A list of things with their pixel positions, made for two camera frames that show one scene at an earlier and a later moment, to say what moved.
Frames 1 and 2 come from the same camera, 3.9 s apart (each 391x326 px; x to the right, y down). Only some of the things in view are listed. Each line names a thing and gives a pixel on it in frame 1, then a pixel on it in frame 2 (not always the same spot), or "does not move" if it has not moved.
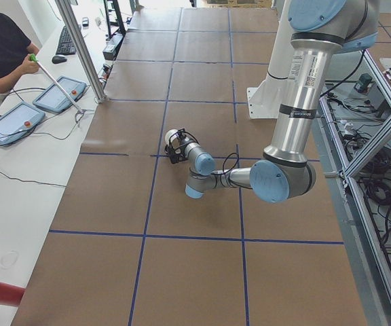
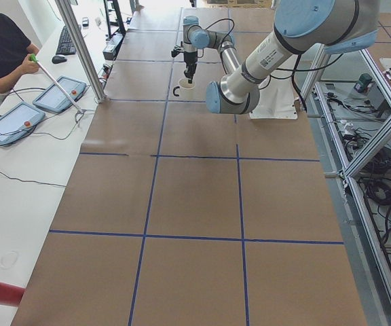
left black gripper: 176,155 to 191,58
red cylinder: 1,293 does not move
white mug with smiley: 171,134 to 185,91
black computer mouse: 58,59 does not move
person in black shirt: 4,51 does not move
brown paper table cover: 128,246 does not move
